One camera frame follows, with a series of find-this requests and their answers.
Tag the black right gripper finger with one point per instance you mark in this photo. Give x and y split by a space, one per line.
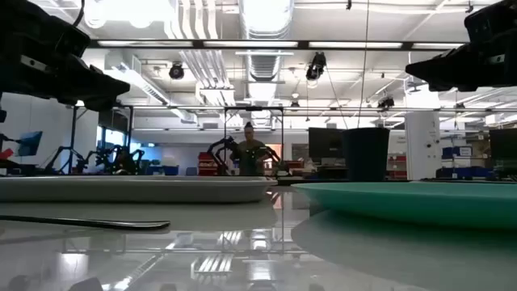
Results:
452 70

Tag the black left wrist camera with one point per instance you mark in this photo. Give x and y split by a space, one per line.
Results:
74 42

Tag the silver ceiling air duct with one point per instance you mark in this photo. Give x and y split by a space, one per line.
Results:
264 60

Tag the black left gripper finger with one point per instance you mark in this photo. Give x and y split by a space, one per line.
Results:
103 91

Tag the black spoon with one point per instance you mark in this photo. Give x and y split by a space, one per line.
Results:
101 223

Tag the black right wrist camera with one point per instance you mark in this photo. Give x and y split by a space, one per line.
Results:
494 22

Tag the grey plastic tray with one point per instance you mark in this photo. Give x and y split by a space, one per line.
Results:
133 189

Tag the blue storage bins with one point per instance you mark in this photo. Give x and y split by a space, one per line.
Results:
460 153

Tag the black monitor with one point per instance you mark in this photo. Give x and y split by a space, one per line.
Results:
504 147
325 143

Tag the red storage bins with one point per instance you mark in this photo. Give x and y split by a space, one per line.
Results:
207 163

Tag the person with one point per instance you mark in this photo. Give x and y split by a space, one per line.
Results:
249 155

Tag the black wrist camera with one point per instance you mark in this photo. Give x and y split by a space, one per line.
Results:
494 22
74 42

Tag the white pillar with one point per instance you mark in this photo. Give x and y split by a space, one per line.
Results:
422 145

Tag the black ceiling camera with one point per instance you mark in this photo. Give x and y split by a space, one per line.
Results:
316 66
176 71

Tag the black background robot arm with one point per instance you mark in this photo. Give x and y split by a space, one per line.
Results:
272 155
121 159
220 151

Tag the overhead black light bar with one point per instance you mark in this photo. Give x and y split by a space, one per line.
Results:
198 44

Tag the black cup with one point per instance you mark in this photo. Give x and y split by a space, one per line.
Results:
366 155

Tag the green plate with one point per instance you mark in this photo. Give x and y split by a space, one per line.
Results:
416 204

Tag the blue panel on stand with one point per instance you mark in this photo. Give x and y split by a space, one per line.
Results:
30 143

